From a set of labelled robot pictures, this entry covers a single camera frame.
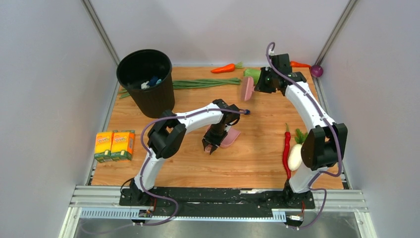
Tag orange carrot right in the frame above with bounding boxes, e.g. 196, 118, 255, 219
290, 61, 311, 68

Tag purple onion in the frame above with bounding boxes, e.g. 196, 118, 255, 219
310, 65, 324, 78

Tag pink dustpan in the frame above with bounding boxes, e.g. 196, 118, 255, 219
216, 125, 241, 148

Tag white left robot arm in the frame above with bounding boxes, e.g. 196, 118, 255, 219
130, 99, 249, 206

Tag white radish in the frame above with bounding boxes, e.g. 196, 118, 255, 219
287, 129, 308, 171

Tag orange carrot left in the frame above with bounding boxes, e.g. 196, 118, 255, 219
211, 62, 243, 74

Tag black trash bin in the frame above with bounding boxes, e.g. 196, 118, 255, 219
116, 49, 175, 118

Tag orange carrot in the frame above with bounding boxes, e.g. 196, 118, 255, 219
290, 61, 311, 68
211, 62, 243, 74

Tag napa cabbage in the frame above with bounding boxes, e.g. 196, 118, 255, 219
243, 68, 261, 82

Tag blue scraps in bin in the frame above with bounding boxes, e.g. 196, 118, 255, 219
148, 76, 162, 87

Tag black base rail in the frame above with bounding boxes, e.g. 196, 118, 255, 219
119, 187, 315, 218

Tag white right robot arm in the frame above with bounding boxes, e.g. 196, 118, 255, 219
255, 52, 348, 208

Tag red chili pepper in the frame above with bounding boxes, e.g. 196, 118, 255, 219
282, 123, 291, 180

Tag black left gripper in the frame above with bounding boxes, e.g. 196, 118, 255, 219
203, 124, 228, 154

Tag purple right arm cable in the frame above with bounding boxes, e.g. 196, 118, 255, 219
265, 42, 344, 230

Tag green scallions bunch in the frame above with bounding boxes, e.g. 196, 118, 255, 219
118, 77, 242, 100

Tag white paper in bin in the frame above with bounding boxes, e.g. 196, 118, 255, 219
141, 81, 150, 89

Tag pink hand brush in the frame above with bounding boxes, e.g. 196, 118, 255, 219
241, 76, 254, 101

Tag orange yellow snack box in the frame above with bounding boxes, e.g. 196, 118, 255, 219
94, 131, 114, 163

